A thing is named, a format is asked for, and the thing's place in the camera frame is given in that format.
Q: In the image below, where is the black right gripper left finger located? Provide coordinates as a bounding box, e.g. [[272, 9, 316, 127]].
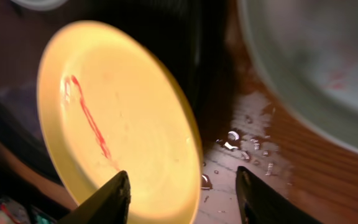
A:
[[57, 170, 131, 224]]

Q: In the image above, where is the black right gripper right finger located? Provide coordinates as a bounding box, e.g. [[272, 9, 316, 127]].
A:
[[236, 166, 320, 224]]

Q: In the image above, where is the yellow plate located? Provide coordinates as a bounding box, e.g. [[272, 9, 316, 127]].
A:
[[37, 21, 203, 223]]

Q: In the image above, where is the light green plate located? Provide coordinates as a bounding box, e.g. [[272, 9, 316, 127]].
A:
[[237, 0, 358, 153], [11, 0, 68, 11]]

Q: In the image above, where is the round black tray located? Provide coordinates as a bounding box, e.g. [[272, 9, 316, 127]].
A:
[[0, 0, 239, 194]]

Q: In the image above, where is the light green plate, red streak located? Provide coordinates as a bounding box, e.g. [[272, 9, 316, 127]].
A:
[[11, 0, 68, 11]]

